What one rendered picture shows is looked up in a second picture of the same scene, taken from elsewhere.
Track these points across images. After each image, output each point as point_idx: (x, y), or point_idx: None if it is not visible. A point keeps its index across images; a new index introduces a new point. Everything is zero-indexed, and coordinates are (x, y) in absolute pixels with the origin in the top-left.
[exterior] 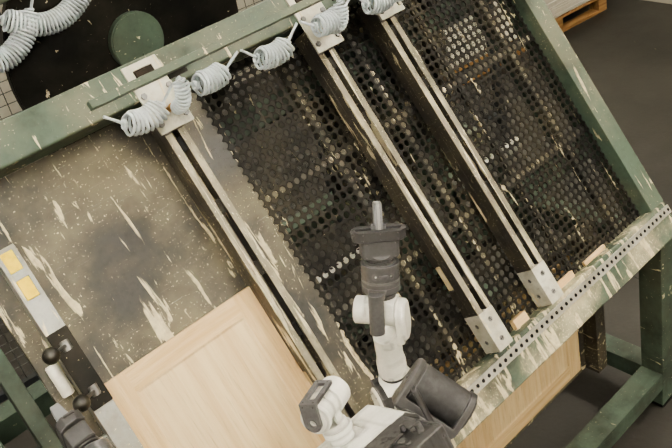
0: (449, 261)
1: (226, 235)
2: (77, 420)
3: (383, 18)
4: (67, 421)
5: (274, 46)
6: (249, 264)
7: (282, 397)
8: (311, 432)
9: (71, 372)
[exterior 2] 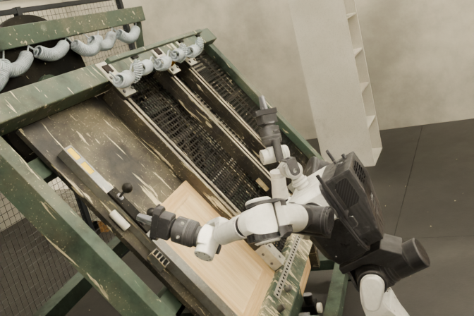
0: (264, 171)
1: (170, 149)
2: (164, 208)
3: (191, 64)
4: (160, 208)
5: (163, 58)
6: (186, 163)
7: None
8: (245, 252)
9: (128, 211)
